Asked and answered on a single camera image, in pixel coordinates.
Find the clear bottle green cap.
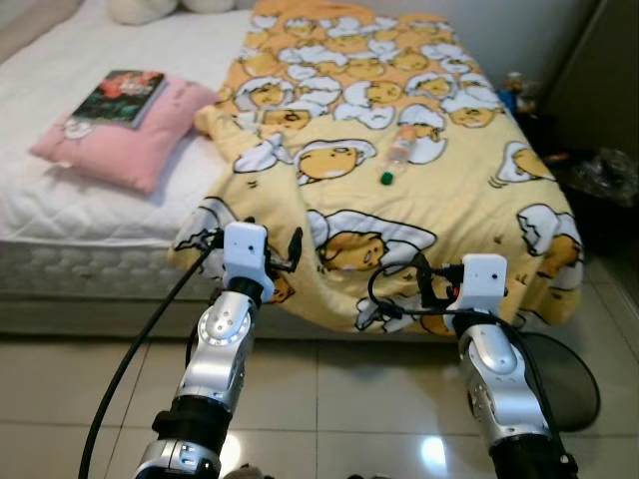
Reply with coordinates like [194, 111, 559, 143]
[378, 124, 417, 188]

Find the dark cover book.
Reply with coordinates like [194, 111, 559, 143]
[72, 68, 168, 131]

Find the white quilted mattress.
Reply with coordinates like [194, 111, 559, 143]
[0, 0, 263, 296]

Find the dark nightstand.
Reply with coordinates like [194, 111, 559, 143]
[519, 110, 639, 265]

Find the cream plush toy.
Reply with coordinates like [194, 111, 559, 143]
[107, 0, 263, 26]

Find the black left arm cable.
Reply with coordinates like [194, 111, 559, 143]
[78, 232, 223, 479]

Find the yellow cartoon egg blanket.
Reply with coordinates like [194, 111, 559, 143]
[170, 0, 586, 336]

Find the pink pillow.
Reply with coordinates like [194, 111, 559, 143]
[28, 75, 219, 196]

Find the grey bed base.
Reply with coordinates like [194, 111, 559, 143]
[0, 293, 301, 337]

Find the dark wardrobe panel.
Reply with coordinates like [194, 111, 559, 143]
[544, 0, 639, 159]

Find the dark round fan base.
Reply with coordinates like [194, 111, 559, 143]
[517, 329, 602, 433]

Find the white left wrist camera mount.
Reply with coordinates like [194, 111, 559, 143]
[222, 222, 273, 300]

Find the grey crumpled bag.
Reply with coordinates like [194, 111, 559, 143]
[559, 150, 639, 208]

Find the small blue bottle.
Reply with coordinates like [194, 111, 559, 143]
[499, 72, 540, 117]

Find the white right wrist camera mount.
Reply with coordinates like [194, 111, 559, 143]
[454, 254, 508, 320]

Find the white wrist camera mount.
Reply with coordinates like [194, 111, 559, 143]
[454, 254, 508, 320]
[222, 222, 273, 300]

